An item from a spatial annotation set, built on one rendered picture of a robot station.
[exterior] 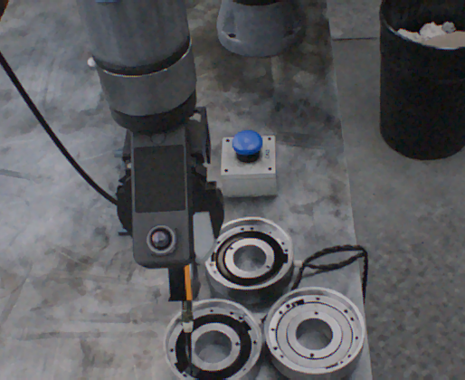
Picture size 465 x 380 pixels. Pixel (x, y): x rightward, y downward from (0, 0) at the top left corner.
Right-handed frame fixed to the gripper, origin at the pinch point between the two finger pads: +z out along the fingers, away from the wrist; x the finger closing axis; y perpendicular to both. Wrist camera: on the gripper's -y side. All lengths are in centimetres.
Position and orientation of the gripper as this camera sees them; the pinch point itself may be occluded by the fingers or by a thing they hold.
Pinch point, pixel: (182, 261)
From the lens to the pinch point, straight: 68.1
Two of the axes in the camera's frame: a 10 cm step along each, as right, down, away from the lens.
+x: -10.0, 0.4, 0.7
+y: 0.2, -7.4, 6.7
